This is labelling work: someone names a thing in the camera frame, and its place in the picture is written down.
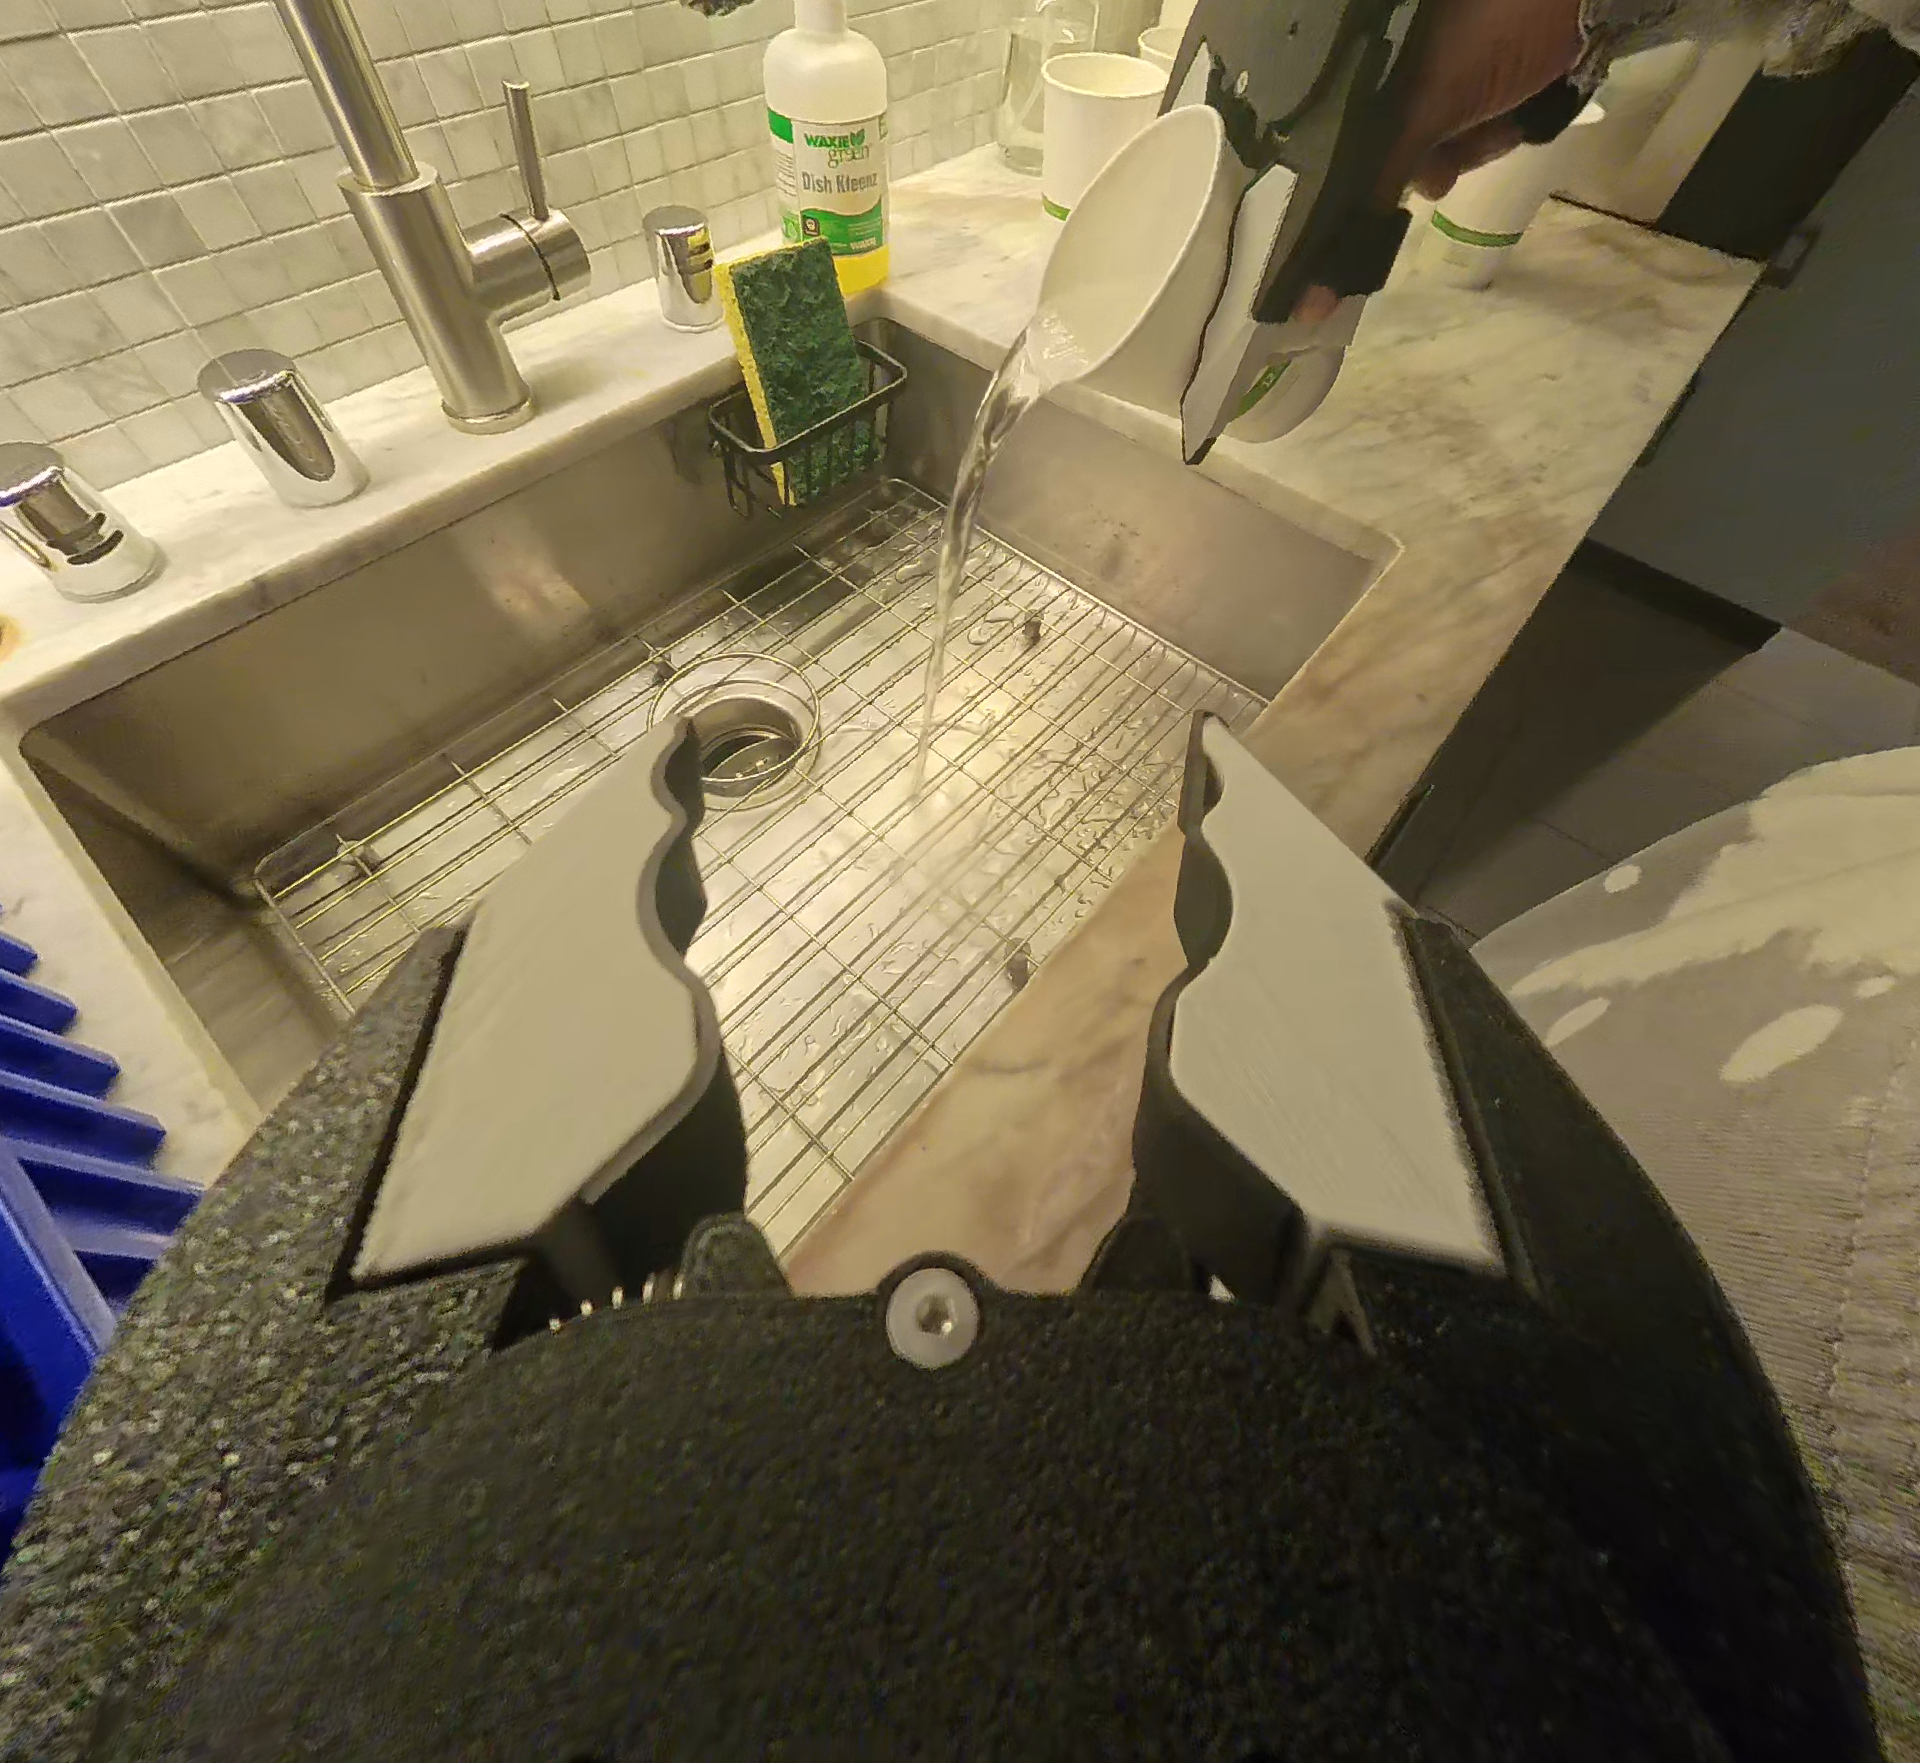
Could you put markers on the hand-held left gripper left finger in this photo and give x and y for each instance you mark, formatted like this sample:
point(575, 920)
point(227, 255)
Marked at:
point(525, 1058)

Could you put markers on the person's grey mottled garment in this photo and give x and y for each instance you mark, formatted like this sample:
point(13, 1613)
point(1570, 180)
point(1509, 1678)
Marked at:
point(1725, 1044)

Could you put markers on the green-banded white paper cup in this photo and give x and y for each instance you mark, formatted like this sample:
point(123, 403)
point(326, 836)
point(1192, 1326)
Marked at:
point(1140, 248)

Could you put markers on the steel sink drain strainer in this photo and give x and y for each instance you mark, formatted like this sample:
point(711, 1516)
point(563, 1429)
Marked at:
point(751, 729)

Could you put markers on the glass soap dispenser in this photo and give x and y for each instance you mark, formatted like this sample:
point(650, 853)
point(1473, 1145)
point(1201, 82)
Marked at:
point(1024, 113)

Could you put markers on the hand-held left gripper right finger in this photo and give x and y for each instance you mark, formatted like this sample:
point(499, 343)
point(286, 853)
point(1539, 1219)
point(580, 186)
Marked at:
point(1328, 1058)

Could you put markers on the dish soap pump bottle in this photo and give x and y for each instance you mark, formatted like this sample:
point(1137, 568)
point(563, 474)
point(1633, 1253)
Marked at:
point(825, 113)

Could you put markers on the steel kitchen faucet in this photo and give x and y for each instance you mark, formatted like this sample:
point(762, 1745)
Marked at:
point(437, 293)

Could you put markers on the blue plastic crate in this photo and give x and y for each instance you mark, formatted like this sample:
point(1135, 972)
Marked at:
point(76, 1134)

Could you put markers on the person's right hand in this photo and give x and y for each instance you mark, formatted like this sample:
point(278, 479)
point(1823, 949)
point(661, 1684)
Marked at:
point(1502, 9)

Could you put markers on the stainless steel sink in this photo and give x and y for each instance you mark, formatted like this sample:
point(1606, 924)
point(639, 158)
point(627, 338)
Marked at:
point(451, 624)

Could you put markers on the marble desk countertop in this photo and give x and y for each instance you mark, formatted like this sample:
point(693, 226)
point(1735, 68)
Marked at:
point(1502, 442)

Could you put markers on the group of white paper cups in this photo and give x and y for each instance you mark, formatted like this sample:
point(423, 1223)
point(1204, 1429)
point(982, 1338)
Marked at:
point(1105, 144)

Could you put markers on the green and yellow sponge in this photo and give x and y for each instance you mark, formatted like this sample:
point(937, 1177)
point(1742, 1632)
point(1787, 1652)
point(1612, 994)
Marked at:
point(796, 353)

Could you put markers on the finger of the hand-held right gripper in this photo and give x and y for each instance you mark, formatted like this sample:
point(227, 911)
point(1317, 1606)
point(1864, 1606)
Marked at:
point(1275, 24)

